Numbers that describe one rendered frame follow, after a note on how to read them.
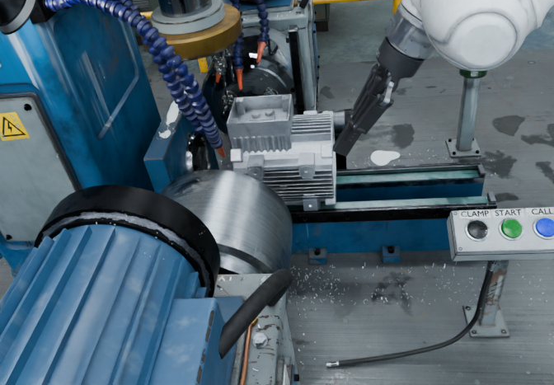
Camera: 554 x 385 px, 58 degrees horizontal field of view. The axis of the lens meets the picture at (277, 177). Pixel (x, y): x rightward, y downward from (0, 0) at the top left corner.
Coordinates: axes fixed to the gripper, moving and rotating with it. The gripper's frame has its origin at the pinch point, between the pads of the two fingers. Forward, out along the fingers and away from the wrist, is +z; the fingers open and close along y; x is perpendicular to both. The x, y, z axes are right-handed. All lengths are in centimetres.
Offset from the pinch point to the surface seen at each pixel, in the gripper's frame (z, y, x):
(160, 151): 13.4, 6.7, -31.6
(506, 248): -6.9, 24.2, 22.5
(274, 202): 5.7, 18.0, -11.0
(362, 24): 87, -323, 70
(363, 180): 14.6, -9.7, 11.9
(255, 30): 5.5, -41.2, -21.7
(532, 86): -3, -67, 65
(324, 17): 91, -311, 38
